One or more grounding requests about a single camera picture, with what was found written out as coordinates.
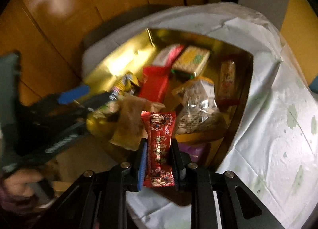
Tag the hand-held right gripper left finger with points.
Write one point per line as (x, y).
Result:
(142, 167)

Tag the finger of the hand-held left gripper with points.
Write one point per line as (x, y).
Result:
(98, 101)
(74, 94)

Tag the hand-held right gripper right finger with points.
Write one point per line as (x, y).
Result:
(176, 167)

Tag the purple snack packet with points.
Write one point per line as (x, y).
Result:
(191, 150)

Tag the red patterned candy packet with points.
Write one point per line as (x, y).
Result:
(159, 144)

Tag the yellow green noodle packet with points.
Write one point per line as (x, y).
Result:
(125, 82)

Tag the clear bread packet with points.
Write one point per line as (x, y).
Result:
(129, 119)

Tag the gold tin box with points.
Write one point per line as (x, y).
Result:
(116, 62)

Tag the plain red snack packet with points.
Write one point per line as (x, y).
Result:
(154, 85)

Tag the clear orange nut packet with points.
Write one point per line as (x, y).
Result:
(198, 105)

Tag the white pink cake packet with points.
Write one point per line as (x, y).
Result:
(166, 55)

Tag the green white cracker packet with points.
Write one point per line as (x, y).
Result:
(190, 59)

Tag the red orange biscuit packet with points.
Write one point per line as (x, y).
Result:
(227, 77)

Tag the person's left forearm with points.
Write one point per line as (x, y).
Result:
(12, 209)

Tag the person's left hand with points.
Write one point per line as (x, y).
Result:
(19, 181)

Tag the wooden wardrobe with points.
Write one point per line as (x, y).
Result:
(74, 8)

